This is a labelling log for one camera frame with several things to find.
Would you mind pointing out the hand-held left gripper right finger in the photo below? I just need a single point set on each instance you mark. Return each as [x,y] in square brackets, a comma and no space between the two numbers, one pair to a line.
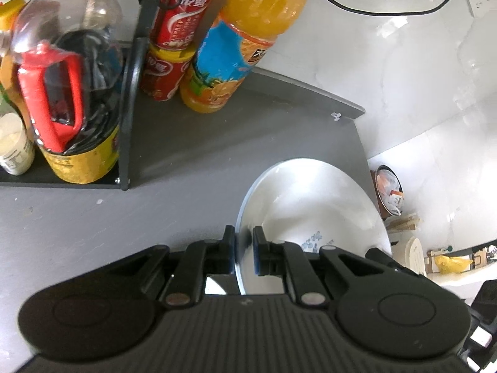
[257,250]

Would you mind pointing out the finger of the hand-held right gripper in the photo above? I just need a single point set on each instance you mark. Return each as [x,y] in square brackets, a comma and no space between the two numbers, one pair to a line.
[388,259]

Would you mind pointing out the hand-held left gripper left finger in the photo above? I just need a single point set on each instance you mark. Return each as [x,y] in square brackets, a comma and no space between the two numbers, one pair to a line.
[232,250]

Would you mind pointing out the white plate with blue print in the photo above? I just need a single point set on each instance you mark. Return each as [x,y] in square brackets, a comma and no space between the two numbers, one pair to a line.
[310,194]

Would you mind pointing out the white round lid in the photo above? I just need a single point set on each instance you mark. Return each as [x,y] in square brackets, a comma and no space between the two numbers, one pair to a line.
[415,254]

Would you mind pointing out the cardboard box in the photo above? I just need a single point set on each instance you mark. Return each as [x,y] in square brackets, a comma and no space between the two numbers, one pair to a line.
[403,223]

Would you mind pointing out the yellow plastic bag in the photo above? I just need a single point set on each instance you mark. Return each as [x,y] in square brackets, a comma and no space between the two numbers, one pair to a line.
[452,264]

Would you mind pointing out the trash bin with liner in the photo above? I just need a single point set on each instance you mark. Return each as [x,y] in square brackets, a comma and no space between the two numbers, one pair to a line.
[388,194]

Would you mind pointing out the small white clip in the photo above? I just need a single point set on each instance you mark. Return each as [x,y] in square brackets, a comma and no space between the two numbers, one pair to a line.
[336,116]

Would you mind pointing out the red drink can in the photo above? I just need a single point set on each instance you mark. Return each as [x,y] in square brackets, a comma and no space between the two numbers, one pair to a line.
[163,74]
[178,19]

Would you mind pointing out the orange juice bottle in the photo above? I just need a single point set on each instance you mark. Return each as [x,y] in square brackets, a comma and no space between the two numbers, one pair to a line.
[233,58]

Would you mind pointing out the small white seasoning bottle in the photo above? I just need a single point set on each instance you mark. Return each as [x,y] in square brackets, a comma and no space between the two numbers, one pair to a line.
[13,143]

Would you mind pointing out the yellow capped bottle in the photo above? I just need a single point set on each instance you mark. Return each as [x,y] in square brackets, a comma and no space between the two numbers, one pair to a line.
[9,11]

